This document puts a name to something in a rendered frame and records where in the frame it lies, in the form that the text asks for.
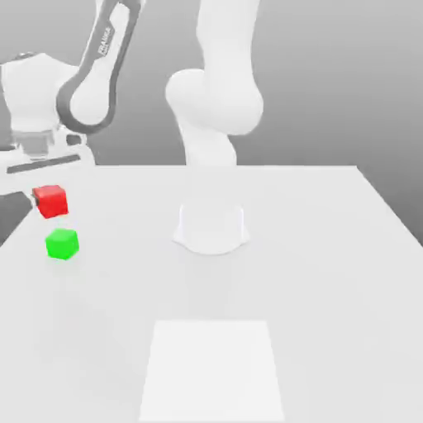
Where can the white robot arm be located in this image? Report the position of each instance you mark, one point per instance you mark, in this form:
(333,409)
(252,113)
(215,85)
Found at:
(218,105)

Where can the small red cube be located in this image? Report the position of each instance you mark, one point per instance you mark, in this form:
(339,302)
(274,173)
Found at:
(51,202)

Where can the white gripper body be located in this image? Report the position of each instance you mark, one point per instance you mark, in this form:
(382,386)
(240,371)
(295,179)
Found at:
(43,175)

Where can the small green cube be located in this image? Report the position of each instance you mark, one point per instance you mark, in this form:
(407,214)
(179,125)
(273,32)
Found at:
(62,244)

